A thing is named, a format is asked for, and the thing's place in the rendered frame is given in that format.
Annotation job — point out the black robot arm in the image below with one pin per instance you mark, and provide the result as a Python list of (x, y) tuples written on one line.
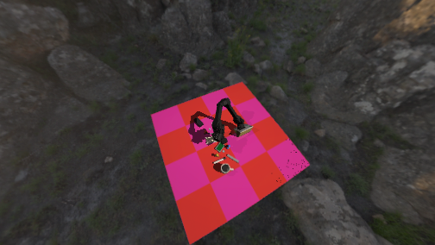
[(217, 124)]

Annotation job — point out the beige inspection card taped down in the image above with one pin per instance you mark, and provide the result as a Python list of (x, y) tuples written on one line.
[(209, 140)]

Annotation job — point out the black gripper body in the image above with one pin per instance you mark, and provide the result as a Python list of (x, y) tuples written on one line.
[(223, 140)]

